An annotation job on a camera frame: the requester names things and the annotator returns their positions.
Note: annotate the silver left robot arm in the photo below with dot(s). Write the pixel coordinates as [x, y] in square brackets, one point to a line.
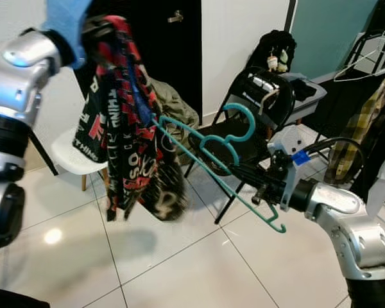
[19, 83]

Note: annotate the black backpack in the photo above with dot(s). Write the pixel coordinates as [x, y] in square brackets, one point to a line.
[256, 45]

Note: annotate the red black printed garment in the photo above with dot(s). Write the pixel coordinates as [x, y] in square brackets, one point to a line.
[128, 160]

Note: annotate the black folding chair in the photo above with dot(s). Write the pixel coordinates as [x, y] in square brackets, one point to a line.
[208, 131]

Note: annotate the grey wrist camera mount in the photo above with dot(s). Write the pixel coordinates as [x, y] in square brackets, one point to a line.
[289, 141]
[67, 25]

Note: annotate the black cloth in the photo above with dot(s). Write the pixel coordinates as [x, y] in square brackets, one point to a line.
[301, 86]

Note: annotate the black glossy helmet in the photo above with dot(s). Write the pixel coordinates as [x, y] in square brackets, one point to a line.
[279, 93]

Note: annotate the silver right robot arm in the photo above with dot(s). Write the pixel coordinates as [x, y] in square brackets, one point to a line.
[346, 224]

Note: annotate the black door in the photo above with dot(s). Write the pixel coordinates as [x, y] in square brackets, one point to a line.
[186, 64]

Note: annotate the small plush toy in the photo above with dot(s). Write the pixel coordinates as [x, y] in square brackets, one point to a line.
[273, 63]

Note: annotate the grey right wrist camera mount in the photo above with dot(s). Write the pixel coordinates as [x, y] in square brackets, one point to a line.
[289, 141]

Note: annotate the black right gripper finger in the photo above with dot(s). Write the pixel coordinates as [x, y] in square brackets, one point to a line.
[260, 183]
[260, 172]

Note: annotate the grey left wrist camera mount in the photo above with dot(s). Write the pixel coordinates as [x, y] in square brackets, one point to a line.
[67, 25]

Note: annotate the grey padded seat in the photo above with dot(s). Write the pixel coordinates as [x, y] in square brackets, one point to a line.
[311, 106]

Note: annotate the white plastic chair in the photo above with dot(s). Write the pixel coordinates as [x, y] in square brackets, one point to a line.
[74, 160]

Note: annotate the olive plaid garment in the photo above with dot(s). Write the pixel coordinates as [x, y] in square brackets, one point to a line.
[359, 122]

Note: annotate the teal green plastic hanger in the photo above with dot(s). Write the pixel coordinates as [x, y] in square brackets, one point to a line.
[253, 125]

